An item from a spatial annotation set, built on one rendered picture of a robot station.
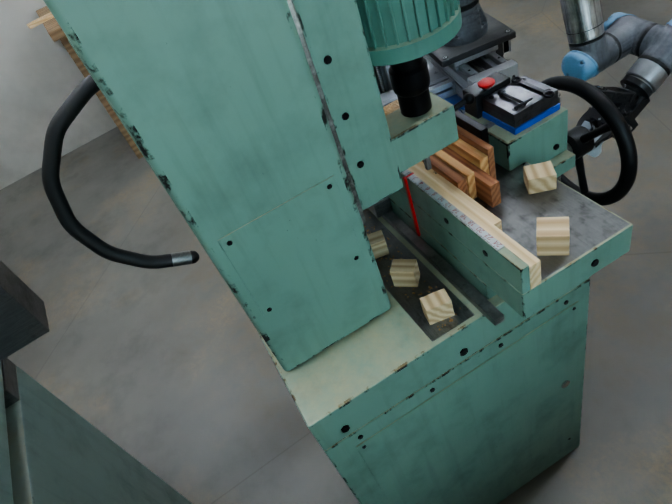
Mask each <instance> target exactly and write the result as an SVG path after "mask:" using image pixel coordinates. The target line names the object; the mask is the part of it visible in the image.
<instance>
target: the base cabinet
mask: <svg viewBox="0 0 672 504"><path fill-rule="evenodd" d="M589 291H590V279H588V280H586V281H585V282H583V283H582V284H580V285H579V286H577V287H576V288H574V289H572V290H571V291H569V292H568V293H566V294H565V295H563V296H562V297H560V298H559V299H557V300H556V301H554V302H553V303H551V304H549V305H548V306H546V307H545V308H543V309H542V310H540V311H539V312H537V313H536V314H534V315H533V316H531V317H529V318H528V319H526V320H525V321H523V322H522V323H520V324H519V325H517V326H516V327H514V328H513V329H511V330H510V331H508V332H506V333H505V334H503V335H502V336H500V337H499V338H497V339H496V340H494V341H493V342H491V343H490V344H488V345H487V346H485V347H483V348H482V349H480V350H479V351H477V352H476V353H474V354H473V355H471V356H470V357H468V358H467V359H465V360H463V361H462V362H460V363H459V364H457V365H456V366H454V367H453V368H451V369H450V370H448V371H447V372H445V373H444V374H442V375H440V376H439V377H437V378H436V379H434V380H433V381H431V382H430V383H428V384H427V385H425V386H424V387H422V388H420V389H419V390H417V391H416V392H414V393H413V394H411V395H410V396H408V397H407V398H405V399H404V400H402V401H401V402H399V403H397V404H396V405H394V406H393V407H391V408H390V409H388V410H387V411H385V412H384V413H382V414H381V415H379V416H378V417H376V418H374V419H373V420H371V421H370V422H368V423H367V424H365V425H364V426H362V427H361V428H359V429H358V430H356V431H354V432H353V433H351V434H350V435H348V436H347V437H345V438H344V439H342V440H341V441H339V442H338V443H336V444H335V445H333V446H331V447H330V448H328V449H327V450H324V452H325V453H326V455H327V456H328V458H329V459H330V461H331V462H332V464H333V465H334V466H335V468H336V469H337V471H338V472H339V474H340V475H341V477H342V478H343V480H344V481H345V482H346V484H347V485H348V487H349V488H350V490H351V491H352V493H353V494H354V496H355V497H356V498H357V500H358V501H359V503H360V504H498V503H499V502H501V501H502V500H504V499H505V498H506V497H508V496H509V495H511V494H512V493H513V492H515V491H516V490H518V489H519V488H520V487H522V486H523V485H525V484H526V483H528V482H529V481H530V480H532V479H533V478H535V477H536V476H537V475H539V474H540V473H542V472H543V471H544V470H546V469H547V468H549V467H550V466H551V465H553V464H554V463H556V462H557V461H559V460H560V459H561V458H563V457H564V456H566V455H567V454H568V453H570V452H571V451H573V450H574V449H575V448H577V447H578V446H579V442H580V427H581V412H582V397H583V382H584V367H585V352H586V336H587V321H588V306H589Z"/></svg>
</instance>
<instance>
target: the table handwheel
mask: <svg viewBox="0 0 672 504"><path fill-rule="evenodd" d="M541 83H543V84H546V85H548V86H550V87H553V88H555V89H557V90H558V91H567V92H570V93H573V94H575V95H577V96H579V97H581V98H582V99H584V100H585V101H587V102H588V103H589V104H590V105H592V106H593V107H594V108H595V109H596V110H597V111H598V112H599V114H600V115H601V116H602V117H603V119H604V120H605V121H606V123H605V124H603V125H602V126H600V127H598V128H596V129H594V130H592V131H589V130H588V129H587V128H585V127H583V126H575V127H574V128H572V129H570V130H569V131H568V134H567V149H566V150H568V151H570V152H572V153H574V154H575V155H576V157H575V166H576V170H577V175H578V181H579V186H578V185H576V184H574V183H573V182H572V181H570V180H569V179H568V178H567V177H566V176H565V175H564V174H562V175H561V182H562V183H564V184H565V185H567V186H569V187H571V188H572V189H574V190H576V191H577V192H579V193H581V194H582V195H584V196H586V197H587V198H589V199H591V200H592V201H594V202H596V203H598V204H599V205H601V206H604V205H610V204H613V203H615V202H618V201H619V200H621V199H622V198H623V197H625V196H626V195H627V194H628V192H629V191H630V190H631V188H632V186H633V184H634V182H635V179H636V175H637V169H638V156H637V149H636V144H635V141H634V138H633V135H632V132H631V130H630V128H629V126H628V124H627V122H626V120H625V118H624V117H623V115H622V114H621V112H620V111H619V109H618V108H617V107H616V105H615V104H614V103H613V102H612V101H611V100H610V99H609V98H608V97H607V96H606V95H605V94H604V93H603V92H602V91H600V90H599V89H598V88H596V87H595V86H593V85H592V84H590V83H588V82H586V81H584V80H581V79H579V78H575V77H571V76H554V77H550V78H547V79H545V80H543V81H542V82H541ZM609 131H612V133H613V135H614V138H615V140H616V143H617V146H618V149H619V153H620V159H621V171H620V176H619V179H618V181H617V183H616V185H615V186H614V187H613V188H612V189H610V190H608V191H606V192H592V191H589V190H588V185H587V180H586V175H585V168H584V160H583V156H584V155H585V154H587V153H589V152H590V151H592V150H593V148H594V139H595V138H596V137H598V136H600V135H602V134H604V133H607V132H609Z"/></svg>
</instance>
